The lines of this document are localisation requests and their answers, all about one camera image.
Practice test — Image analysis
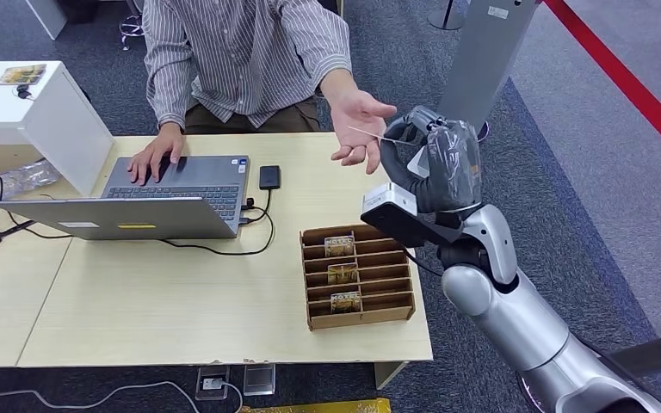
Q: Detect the floor socket cover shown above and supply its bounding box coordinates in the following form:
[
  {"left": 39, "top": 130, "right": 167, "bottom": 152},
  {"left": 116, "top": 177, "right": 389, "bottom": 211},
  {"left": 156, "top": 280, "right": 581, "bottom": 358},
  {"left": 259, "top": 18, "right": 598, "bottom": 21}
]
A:
[{"left": 243, "top": 363, "right": 277, "bottom": 398}]

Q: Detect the white floor cable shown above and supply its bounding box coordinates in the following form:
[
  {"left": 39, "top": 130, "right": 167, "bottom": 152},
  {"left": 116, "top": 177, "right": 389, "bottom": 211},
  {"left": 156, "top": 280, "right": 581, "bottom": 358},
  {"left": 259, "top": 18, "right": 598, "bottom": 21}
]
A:
[{"left": 0, "top": 379, "right": 244, "bottom": 413}]

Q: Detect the chrome stanchion post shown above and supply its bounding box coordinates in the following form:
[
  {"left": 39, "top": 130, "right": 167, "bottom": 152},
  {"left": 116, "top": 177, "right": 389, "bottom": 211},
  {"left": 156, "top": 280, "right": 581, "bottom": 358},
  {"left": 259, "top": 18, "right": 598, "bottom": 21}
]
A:
[{"left": 607, "top": 327, "right": 661, "bottom": 379}]

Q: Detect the floor socket with plug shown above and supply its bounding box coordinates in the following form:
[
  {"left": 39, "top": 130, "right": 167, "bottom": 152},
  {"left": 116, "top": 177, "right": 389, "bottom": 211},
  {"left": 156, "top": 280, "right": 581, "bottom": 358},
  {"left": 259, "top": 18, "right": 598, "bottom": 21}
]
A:
[{"left": 195, "top": 366, "right": 232, "bottom": 403}]

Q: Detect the white furniture panel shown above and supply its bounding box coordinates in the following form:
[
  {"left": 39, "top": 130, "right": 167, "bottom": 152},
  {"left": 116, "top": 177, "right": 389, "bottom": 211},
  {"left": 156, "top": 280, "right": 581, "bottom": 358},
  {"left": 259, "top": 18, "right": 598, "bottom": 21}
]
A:
[{"left": 24, "top": 0, "right": 69, "bottom": 41}]

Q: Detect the grey laptop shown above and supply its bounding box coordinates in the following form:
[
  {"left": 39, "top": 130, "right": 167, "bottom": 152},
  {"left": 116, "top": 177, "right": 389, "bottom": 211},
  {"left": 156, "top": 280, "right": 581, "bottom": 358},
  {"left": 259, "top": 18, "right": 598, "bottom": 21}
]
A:
[{"left": 0, "top": 155, "right": 250, "bottom": 242}]

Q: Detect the clear plastic bottle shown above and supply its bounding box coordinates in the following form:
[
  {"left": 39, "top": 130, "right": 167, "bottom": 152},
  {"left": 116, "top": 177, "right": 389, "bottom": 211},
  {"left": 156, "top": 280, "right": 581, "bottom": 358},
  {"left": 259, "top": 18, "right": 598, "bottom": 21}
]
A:
[{"left": 0, "top": 160, "right": 61, "bottom": 203}]

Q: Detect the chrome chair base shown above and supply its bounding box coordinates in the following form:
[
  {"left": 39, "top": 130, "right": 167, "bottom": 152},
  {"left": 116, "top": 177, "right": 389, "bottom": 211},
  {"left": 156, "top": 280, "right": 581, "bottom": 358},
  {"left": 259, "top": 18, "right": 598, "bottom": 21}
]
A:
[{"left": 117, "top": 0, "right": 144, "bottom": 52}]

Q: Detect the red barrier belt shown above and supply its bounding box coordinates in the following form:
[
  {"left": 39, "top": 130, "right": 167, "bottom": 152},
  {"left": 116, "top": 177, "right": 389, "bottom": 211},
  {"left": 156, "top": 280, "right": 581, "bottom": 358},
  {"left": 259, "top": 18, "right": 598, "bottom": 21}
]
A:
[{"left": 542, "top": 0, "right": 661, "bottom": 173}]

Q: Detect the thin black cable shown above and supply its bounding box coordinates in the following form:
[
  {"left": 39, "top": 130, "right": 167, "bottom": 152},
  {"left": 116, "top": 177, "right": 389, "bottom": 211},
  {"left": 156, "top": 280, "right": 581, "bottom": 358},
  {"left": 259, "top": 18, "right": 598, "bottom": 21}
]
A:
[{"left": 0, "top": 170, "right": 73, "bottom": 241}]

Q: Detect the white cabinet box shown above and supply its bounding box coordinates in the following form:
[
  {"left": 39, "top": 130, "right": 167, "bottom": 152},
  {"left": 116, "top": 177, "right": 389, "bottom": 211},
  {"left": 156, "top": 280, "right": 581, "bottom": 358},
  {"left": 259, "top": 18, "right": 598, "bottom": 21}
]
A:
[{"left": 0, "top": 60, "right": 115, "bottom": 198}]

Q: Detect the person's left hand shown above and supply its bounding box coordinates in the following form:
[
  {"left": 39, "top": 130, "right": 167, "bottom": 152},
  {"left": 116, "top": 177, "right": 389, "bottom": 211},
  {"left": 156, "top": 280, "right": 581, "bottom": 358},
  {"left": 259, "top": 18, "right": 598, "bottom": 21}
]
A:
[{"left": 329, "top": 88, "right": 398, "bottom": 176}]

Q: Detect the hotel key card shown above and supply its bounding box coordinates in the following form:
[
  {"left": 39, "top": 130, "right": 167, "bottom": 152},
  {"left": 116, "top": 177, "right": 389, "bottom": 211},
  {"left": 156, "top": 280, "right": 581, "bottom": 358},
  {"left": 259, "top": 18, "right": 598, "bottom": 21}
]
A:
[
  {"left": 330, "top": 292, "right": 363, "bottom": 315},
  {"left": 327, "top": 262, "right": 360, "bottom": 287},
  {"left": 324, "top": 235, "right": 356, "bottom": 258},
  {"left": 0, "top": 64, "right": 47, "bottom": 87},
  {"left": 346, "top": 125, "right": 417, "bottom": 148}
]

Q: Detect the round stanchion base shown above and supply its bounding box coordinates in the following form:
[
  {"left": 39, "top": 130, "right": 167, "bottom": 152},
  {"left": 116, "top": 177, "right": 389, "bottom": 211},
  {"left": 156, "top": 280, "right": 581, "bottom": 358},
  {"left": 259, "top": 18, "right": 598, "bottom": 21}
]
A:
[{"left": 427, "top": 0, "right": 470, "bottom": 31}]

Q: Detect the silver kiosk pillar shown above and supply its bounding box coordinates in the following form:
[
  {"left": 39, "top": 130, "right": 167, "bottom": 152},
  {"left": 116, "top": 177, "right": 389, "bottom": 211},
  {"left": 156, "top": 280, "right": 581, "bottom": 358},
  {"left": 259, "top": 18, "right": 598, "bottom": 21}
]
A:
[{"left": 436, "top": 0, "right": 537, "bottom": 137}]

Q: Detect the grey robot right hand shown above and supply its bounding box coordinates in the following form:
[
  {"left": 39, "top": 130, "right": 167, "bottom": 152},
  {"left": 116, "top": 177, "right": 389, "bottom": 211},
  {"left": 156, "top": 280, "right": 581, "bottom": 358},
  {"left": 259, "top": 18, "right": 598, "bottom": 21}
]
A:
[{"left": 379, "top": 105, "right": 485, "bottom": 215}]

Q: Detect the person's right hand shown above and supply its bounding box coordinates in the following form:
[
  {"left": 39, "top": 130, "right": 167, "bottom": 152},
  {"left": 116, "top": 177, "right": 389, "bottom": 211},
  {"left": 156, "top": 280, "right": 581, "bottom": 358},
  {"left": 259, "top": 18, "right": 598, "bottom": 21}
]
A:
[{"left": 127, "top": 121, "right": 186, "bottom": 187}]

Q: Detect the yellow patterned board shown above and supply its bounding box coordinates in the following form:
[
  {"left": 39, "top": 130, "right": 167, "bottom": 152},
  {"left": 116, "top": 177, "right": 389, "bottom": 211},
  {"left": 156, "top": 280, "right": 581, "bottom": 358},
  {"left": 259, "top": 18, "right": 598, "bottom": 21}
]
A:
[{"left": 242, "top": 398, "right": 392, "bottom": 413}]

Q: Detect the person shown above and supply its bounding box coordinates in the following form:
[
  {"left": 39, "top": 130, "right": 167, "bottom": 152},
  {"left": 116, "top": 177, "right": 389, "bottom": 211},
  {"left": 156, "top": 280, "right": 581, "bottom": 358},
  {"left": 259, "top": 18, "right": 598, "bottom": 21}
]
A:
[{"left": 127, "top": 0, "right": 398, "bottom": 187}]

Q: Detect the beige desk leg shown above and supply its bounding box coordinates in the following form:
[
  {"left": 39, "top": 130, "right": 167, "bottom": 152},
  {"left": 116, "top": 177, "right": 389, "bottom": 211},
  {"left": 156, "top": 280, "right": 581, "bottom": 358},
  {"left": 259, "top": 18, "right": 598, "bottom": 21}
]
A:
[{"left": 374, "top": 361, "right": 409, "bottom": 391}]

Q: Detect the black drive cable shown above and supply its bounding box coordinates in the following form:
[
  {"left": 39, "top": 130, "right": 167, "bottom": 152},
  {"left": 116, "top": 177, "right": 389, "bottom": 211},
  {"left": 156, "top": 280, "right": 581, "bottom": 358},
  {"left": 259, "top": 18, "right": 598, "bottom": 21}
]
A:
[{"left": 159, "top": 188, "right": 275, "bottom": 257}]

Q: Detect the cardboard slotted card holder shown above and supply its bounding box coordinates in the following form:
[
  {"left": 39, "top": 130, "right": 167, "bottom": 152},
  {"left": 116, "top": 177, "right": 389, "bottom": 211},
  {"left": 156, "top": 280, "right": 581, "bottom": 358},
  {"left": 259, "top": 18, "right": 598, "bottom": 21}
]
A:
[{"left": 300, "top": 224, "right": 417, "bottom": 332}]

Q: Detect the wrist camera with black bracket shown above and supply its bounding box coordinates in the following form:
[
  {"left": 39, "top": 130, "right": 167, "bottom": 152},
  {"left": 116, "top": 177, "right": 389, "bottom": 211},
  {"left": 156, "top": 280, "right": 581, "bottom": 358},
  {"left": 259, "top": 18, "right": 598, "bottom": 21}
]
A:
[{"left": 360, "top": 182, "right": 464, "bottom": 250}]

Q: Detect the black external drive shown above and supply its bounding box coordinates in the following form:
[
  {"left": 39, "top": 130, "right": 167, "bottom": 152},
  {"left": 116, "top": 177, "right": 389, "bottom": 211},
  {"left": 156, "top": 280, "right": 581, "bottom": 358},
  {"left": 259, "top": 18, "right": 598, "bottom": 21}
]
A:
[{"left": 258, "top": 165, "right": 282, "bottom": 192}]

